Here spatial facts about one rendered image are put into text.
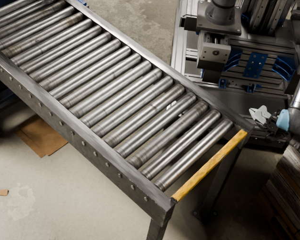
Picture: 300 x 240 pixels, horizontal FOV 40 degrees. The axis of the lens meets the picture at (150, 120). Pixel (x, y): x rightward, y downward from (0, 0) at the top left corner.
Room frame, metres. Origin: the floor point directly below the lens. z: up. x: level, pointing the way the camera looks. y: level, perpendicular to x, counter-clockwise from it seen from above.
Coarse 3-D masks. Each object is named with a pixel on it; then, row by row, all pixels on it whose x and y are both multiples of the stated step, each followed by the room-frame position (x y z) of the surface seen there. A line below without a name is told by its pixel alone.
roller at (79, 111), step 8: (144, 64) 1.34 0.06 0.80; (128, 72) 1.28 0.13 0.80; (136, 72) 1.29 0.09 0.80; (144, 72) 1.31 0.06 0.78; (120, 80) 1.22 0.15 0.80; (128, 80) 1.24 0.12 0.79; (104, 88) 1.16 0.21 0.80; (112, 88) 1.17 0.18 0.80; (120, 88) 1.19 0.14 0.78; (96, 96) 1.11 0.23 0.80; (104, 96) 1.12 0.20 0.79; (80, 104) 1.05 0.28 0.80; (88, 104) 1.06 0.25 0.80; (96, 104) 1.08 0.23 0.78; (72, 112) 1.00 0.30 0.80; (80, 112) 1.02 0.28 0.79; (88, 112) 1.04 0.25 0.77
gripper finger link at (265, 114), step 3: (252, 108) 1.21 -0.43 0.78; (261, 108) 1.20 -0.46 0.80; (264, 108) 1.19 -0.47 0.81; (255, 111) 1.19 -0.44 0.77; (264, 111) 1.19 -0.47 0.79; (267, 111) 1.18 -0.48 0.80; (264, 114) 1.18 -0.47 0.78; (267, 114) 1.18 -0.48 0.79; (270, 114) 1.17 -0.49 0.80; (264, 117) 1.17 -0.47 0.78; (267, 117) 1.17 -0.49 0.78
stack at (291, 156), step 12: (288, 156) 1.19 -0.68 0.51; (276, 168) 1.22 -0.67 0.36; (288, 168) 1.17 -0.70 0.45; (276, 180) 1.18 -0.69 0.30; (276, 192) 1.15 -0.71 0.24; (288, 192) 1.11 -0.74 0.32; (264, 204) 1.16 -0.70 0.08; (288, 204) 1.08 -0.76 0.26; (264, 216) 1.13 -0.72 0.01; (276, 216) 1.09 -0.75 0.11; (288, 216) 1.05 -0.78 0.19; (276, 228) 1.06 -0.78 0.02; (288, 228) 1.02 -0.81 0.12
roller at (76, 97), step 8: (136, 56) 1.39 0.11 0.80; (120, 64) 1.32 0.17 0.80; (128, 64) 1.33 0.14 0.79; (136, 64) 1.36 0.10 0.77; (104, 72) 1.26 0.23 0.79; (112, 72) 1.26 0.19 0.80; (120, 72) 1.28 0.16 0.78; (96, 80) 1.20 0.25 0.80; (104, 80) 1.21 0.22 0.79; (112, 80) 1.24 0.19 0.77; (80, 88) 1.14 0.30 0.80; (88, 88) 1.15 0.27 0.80; (96, 88) 1.17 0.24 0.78; (72, 96) 1.09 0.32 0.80; (80, 96) 1.10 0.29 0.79; (88, 96) 1.13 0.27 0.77; (64, 104) 1.04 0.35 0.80; (72, 104) 1.06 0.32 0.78
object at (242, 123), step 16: (64, 0) 1.71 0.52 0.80; (96, 16) 1.62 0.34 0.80; (112, 32) 1.52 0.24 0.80; (144, 48) 1.45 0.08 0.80; (160, 64) 1.36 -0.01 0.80; (176, 80) 1.28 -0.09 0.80; (208, 96) 1.21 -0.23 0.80; (208, 112) 1.17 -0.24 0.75; (224, 112) 1.14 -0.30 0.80; (240, 128) 1.07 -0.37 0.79; (240, 144) 1.06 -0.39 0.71
